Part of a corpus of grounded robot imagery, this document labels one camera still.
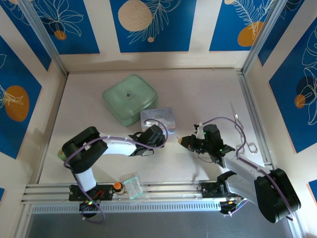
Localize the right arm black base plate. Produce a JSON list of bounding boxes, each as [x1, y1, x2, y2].
[[198, 181, 238, 199]]

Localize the aluminium frame rail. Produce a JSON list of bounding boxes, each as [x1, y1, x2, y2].
[[21, 182, 293, 204]]

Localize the blue floral wall panel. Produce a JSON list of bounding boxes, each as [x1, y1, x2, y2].
[[109, 0, 198, 53], [27, 0, 101, 55], [209, 0, 270, 52], [268, 23, 317, 154], [0, 36, 43, 160]]

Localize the small bottle orange cap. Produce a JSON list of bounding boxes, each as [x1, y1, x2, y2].
[[113, 181, 125, 195]]

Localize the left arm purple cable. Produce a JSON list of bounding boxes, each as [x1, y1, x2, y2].
[[63, 119, 169, 225]]

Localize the aluminium frame post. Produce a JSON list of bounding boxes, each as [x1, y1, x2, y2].
[[17, 0, 69, 76], [241, 0, 288, 75]]

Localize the clear plastic bag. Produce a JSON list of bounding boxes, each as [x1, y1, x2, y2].
[[140, 107, 177, 133]]

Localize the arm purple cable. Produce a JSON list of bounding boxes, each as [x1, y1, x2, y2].
[[198, 116, 296, 222], [63, 119, 169, 225]]

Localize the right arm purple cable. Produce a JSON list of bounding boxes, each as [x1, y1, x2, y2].
[[198, 116, 296, 222]]

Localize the metal surgical scissors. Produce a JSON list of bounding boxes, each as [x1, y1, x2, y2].
[[230, 100, 259, 156]]

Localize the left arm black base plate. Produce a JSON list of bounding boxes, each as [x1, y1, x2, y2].
[[68, 183, 116, 202]]

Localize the slotted grey cable duct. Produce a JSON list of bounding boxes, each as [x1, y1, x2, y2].
[[31, 201, 222, 214]]

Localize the aluminium side rail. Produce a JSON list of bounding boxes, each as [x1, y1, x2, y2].
[[236, 70, 274, 167]]

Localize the green zip case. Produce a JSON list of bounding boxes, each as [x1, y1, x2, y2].
[[102, 73, 159, 127]]

